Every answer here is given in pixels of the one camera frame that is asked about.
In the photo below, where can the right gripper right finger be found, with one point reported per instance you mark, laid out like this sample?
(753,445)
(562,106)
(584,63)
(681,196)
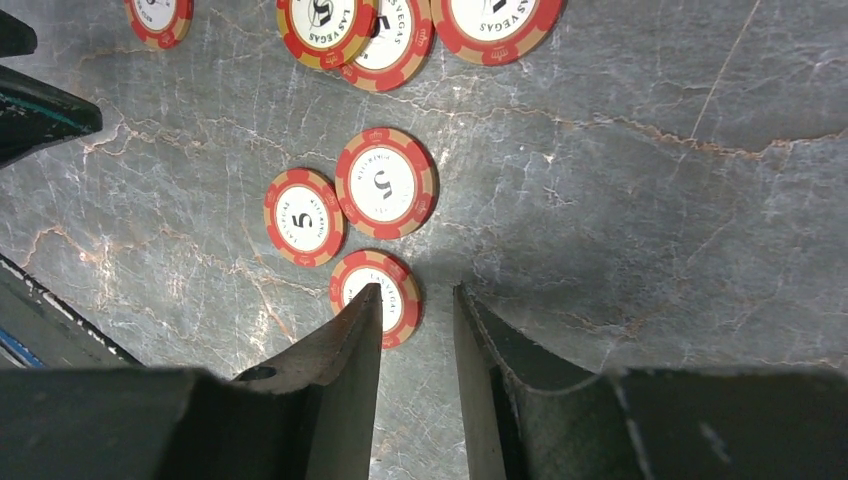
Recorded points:
(530,414)

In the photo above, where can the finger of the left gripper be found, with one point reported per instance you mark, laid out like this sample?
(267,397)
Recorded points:
(36,115)

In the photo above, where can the red white poker chip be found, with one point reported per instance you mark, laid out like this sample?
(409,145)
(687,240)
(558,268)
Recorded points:
(402,301)
(397,48)
(494,32)
(160,24)
(386,183)
(303,217)
(326,34)

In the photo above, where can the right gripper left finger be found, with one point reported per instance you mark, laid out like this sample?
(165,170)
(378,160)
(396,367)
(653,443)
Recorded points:
(306,413)

